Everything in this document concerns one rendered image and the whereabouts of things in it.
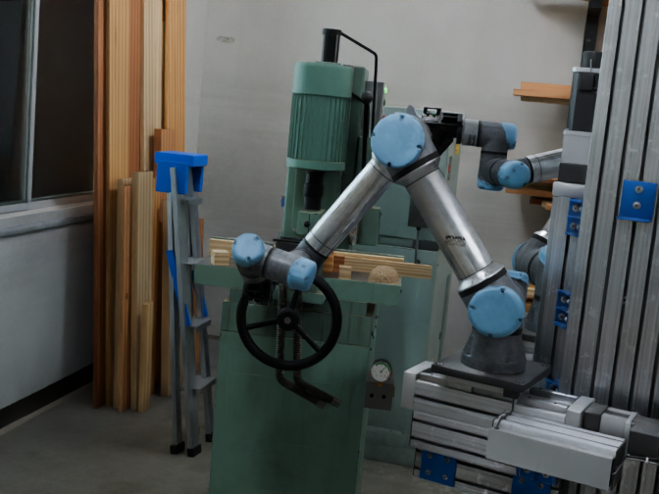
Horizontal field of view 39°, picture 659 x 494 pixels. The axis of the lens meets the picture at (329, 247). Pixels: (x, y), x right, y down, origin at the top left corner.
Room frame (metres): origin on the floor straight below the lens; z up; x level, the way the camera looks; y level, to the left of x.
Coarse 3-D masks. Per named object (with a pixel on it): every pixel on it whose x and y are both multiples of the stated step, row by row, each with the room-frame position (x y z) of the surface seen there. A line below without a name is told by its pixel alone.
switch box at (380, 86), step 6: (366, 84) 3.05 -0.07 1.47; (372, 84) 3.04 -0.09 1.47; (378, 84) 3.04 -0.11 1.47; (384, 84) 3.05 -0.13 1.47; (366, 90) 3.05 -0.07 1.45; (372, 90) 3.04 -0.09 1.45; (378, 90) 3.04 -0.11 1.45; (378, 96) 3.04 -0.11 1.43; (372, 102) 3.04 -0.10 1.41; (378, 102) 3.04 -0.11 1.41; (378, 108) 3.04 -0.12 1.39; (378, 114) 3.04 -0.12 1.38; (378, 120) 3.04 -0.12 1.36
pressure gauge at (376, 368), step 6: (378, 360) 2.55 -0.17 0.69; (384, 360) 2.56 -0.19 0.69; (372, 366) 2.54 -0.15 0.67; (378, 366) 2.54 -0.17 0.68; (384, 366) 2.54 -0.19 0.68; (390, 366) 2.55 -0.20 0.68; (372, 372) 2.54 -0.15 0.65; (378, 372) 2.54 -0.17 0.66; (384, 372) 2.54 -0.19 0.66; (390, 372) 2.53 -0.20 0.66; (378, 378) 2.54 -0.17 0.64; (384, 378) 2.54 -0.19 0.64; (378, 384) 2.56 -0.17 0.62
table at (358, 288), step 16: (208, 256) 2.80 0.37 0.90; (208, 272) 2.64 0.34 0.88; (224, 272) 2.64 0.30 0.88; (336, 272) 2.71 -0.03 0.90; (352, 272) 2.73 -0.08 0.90; (368, 272) 2.76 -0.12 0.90; (240, 288) 2.64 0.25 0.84; (336, 288) 2.61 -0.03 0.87; (352, 288) 2.61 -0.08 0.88; (368, 288) 2.61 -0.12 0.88; (384, 288) 2.60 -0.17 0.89; (400, 288) 2.60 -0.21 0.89; (320, 304) 2.52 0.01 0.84; (384, 304) 2.60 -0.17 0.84
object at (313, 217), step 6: (300, 210) 2.78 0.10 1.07; (306, 210) 2.79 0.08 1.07; (312, 210) 2.80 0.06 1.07; (324, 210) 2.84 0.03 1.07; (300, 216) 2.74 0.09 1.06; (306, 216) 2.74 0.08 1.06; (312, 216) 2.74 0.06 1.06; (318, 216) 2.73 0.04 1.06; (300, 222) 2.74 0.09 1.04; (312, 222) 2.74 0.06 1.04; (300, 228) 2.74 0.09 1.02; (306, 228) 2.74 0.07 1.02; (300, 234) 2.74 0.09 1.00; (306, 234) 2.74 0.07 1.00
